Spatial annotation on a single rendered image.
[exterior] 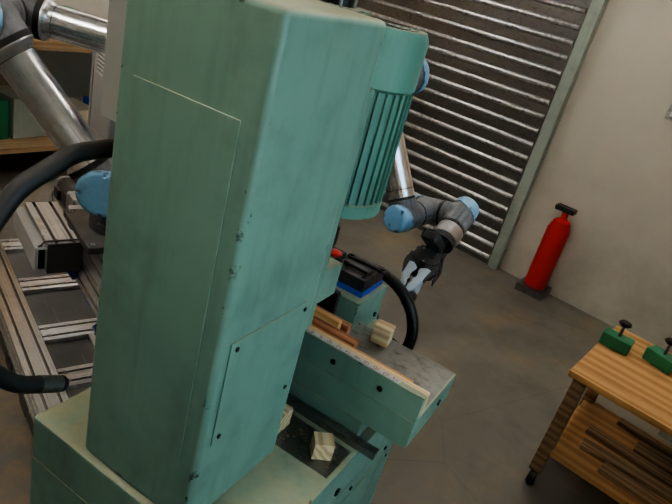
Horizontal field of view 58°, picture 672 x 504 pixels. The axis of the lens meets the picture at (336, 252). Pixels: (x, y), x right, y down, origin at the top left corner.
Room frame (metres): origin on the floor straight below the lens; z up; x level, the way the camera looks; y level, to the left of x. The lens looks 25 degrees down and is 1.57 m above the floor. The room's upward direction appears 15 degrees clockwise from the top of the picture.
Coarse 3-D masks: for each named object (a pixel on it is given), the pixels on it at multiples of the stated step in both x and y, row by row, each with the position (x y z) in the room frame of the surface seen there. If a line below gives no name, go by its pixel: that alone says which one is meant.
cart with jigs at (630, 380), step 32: (608, 352) 2.05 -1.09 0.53; (640, 352) 2.12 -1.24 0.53; (576, 384) 1.84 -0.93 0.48; (608, 384) 1.81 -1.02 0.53; (640, 384) 1.87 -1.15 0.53; (576, 416) 2.10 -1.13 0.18; (608, 416) 2.16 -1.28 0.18; (640, 416) 1.70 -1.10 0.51; (544, 448) 1.83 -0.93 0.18; (576, 448) 1.89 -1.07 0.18; (608, 448) 1.94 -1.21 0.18; (640, 448) 1.97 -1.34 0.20; (608, 480) 1.76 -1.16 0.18; (640, 480) 1.78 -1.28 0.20
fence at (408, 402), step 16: (304, 336) 0.96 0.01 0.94; (304, 352) 0.96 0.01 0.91; (320, 352) 0.94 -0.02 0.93; (336, 352) 0.93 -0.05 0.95; (336, 368) 0.93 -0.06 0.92; (352, 368) 0.91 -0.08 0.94; (368, 368) 0.90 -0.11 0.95; (352, 384) 0.91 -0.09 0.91; (368, 384) 0.90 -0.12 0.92; (384, 384) 0.89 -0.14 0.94; (400, 384) 0.88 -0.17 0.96; (384, 400) 0.88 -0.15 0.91; (400, 400) 0.87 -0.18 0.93; (416, 400) 0.86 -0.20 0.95; (416, 416) 0.86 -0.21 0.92
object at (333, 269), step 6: (330, 258) 1.05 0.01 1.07; (330, 264) 1.03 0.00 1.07; (336, 264) 1.03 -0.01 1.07; (330, 270) 1.01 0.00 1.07; (336, 270) 1.03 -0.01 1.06; (324, 276) 0.99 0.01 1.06; (330, 276) 1.01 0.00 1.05; (336, 276) 1.04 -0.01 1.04; (324, 282) 1.00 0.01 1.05; (330, 282) 1.02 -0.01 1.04; (336, 282) 1.04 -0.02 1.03; (324, 288) 1.00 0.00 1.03; (330, 288) 1.03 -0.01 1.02; (324, 294) 1.01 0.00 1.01; (330, 294) 1.03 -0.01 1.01; (318, 300) 0.99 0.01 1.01
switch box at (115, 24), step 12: (120, 0) 0.75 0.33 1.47; (108, 12) 0.76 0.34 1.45; (120, 12) 0.75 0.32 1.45; (108, 24) 0.75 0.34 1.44; (120, 24) 0.75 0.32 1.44; (108, 36) 0.75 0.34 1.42; (120, 36) 0.75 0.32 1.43; (108, 48) 0.75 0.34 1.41; (120, 48) 0.74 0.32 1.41; (108, 60) 0.75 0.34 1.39; (120, 60) 0.74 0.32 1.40; (108, 72) 0.75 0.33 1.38; (108, 84) 0.75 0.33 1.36; (108, 96) 0.75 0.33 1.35; (108, 108) 0.75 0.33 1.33
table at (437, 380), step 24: (360, 336) 1.08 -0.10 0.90; (384, 360) 1.02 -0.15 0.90; (408, 360) 1.04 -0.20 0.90; (312, 384) 0.94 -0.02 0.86; (336, 384) 0.92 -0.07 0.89; (432, 384) 0.98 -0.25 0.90; (360, 408) 0.90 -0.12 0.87; (384, 408) 0.88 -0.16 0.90; (432, 408) 0.95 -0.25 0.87; (384, 432) 0.87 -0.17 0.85; (408, 432) 0.86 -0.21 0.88
